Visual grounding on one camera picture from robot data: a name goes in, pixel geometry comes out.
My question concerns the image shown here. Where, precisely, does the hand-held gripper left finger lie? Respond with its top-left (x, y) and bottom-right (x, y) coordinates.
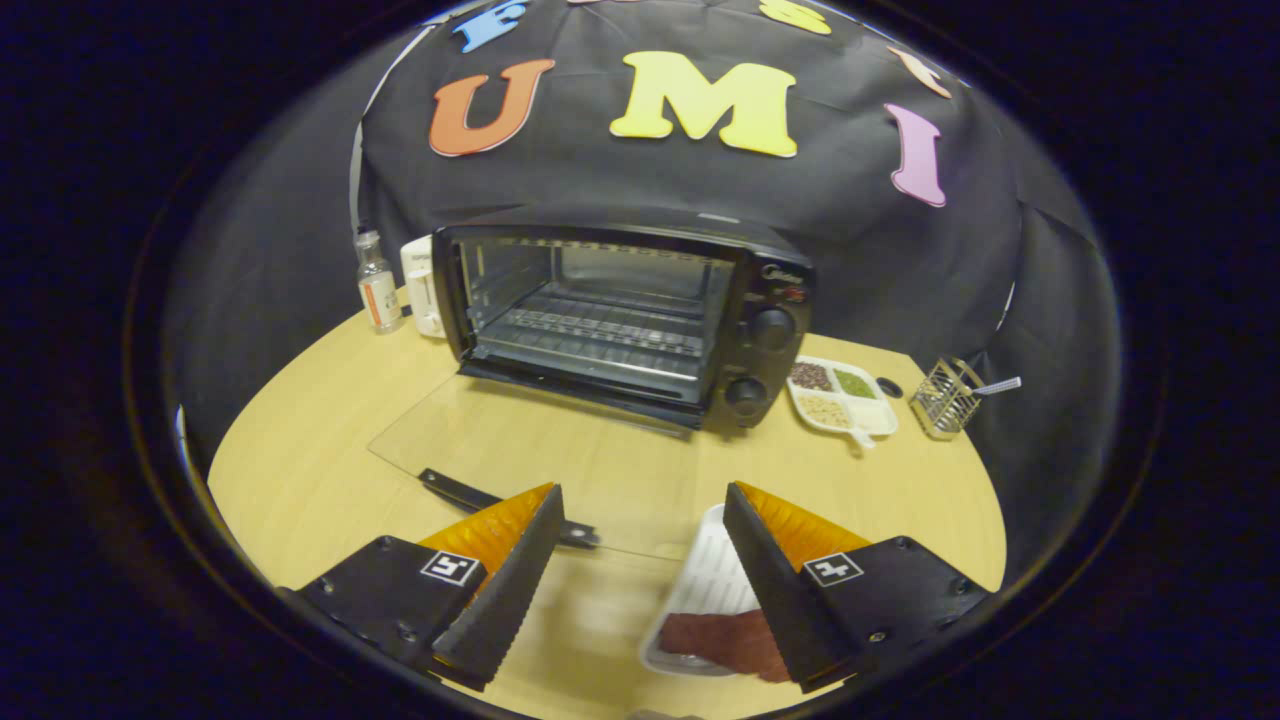
top-left (278, 483), bottom-right (566, 691)

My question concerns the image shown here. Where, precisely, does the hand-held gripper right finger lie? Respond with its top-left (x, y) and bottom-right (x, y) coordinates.
top-left (722, 481), bottom-right (991, 693)

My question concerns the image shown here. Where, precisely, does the red meat slice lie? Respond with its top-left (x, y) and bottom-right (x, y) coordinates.
top-left (658, 608), bottom-right (793, 684)

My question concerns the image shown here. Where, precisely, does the black toaster oven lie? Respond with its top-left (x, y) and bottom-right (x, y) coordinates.
top-left (368, 208), bottom-right (816, 561)

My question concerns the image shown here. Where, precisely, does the white bread toaster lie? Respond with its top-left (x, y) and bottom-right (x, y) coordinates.
top-left (400, 235), bottom-right (448, 339)

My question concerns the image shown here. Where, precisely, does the white ribbed tray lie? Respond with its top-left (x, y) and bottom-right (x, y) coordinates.
top-left (640, 503), bottom-right (791, 679)

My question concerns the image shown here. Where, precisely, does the white divided dish with grains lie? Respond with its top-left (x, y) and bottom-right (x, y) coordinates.
top-left (786, 356), bottom-right (900, 451)

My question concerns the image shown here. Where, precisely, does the clear bottle with orange label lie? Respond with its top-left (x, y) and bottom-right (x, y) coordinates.
top-left (355, 228), bottom-right (404, 334)

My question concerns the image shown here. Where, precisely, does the wire mesh basket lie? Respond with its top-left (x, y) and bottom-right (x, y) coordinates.
top-left (908, 357), bottom-right (986, 441)

